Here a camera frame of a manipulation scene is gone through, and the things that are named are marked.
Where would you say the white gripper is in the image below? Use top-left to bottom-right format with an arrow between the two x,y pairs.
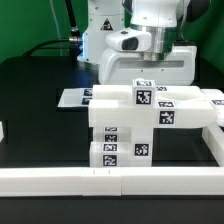
98,28 -> 197,85

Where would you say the white tagged cube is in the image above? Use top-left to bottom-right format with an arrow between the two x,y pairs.
133,78 -> 155,106

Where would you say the white chair back frame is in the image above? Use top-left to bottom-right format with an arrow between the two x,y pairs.
88,85 -> 224,129

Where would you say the white chair seat part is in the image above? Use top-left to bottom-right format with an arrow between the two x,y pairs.
128,128 -> 153,167

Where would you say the white base tag plate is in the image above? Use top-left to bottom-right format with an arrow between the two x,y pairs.
58,88 -> 92,108

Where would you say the white right obstacle bar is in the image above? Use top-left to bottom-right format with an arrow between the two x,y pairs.
202,124 -> 224,167

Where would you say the white front obstacle bar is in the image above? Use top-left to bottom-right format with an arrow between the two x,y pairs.
0,167 -> 224,197

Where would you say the black cable with connector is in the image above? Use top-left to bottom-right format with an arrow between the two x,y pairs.
22,0 -> 84,64

